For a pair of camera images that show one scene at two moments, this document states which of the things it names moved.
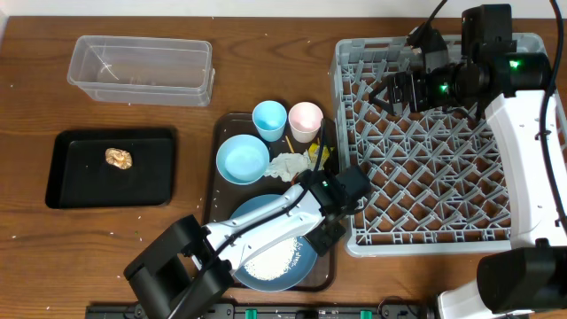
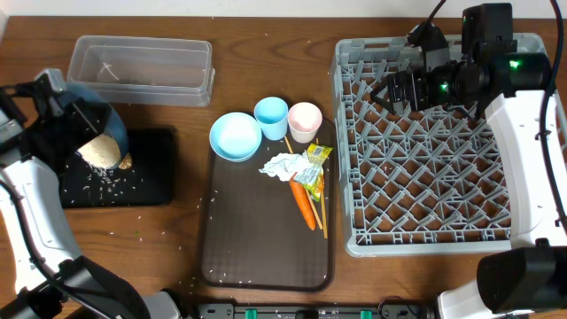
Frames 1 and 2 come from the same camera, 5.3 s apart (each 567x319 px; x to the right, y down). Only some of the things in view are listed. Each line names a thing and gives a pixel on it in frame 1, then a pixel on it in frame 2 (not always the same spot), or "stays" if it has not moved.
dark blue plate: x=301 y=267 → x=115 y=124
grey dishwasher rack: x=431 y=182 stays
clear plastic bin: x=143 y=70 stays
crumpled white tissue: x=287 y=165 stays
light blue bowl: x=242 y=159 → x=235 y=136
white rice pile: x=273 y=262 → x=103 y=151
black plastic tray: x=81 y=177 stays
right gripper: x=415 y=81 stays
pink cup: x=305 y=119 stays
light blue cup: x=269 y=118 stays
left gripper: x=327 y=244 → x=75 y=112
